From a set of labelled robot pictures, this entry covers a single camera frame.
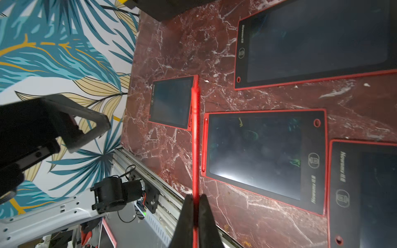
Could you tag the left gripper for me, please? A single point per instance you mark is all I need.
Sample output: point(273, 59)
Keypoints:
point(29, 130)

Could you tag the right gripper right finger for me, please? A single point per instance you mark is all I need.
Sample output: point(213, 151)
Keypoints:
point(209, 236)

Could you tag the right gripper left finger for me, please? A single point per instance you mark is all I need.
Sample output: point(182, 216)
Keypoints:
point(183, 234)

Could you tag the writing tablet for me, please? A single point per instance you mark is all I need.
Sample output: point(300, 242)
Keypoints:
point(171, 103)
point(279, 154)
point(302, 41)
point(362, 194)

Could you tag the red stylus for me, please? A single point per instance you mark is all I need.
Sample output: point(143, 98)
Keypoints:
point(195, 160)

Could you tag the yellow black toolbox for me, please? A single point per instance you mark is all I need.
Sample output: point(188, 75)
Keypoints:
point(162, 10)

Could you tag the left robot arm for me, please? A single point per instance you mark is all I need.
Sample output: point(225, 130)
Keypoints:
point(109, 195)

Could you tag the aluminium frame rail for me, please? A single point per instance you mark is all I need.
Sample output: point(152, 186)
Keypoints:
point(164, 220)

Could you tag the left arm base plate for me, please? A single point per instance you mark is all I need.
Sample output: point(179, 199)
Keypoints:
point(151, 197)

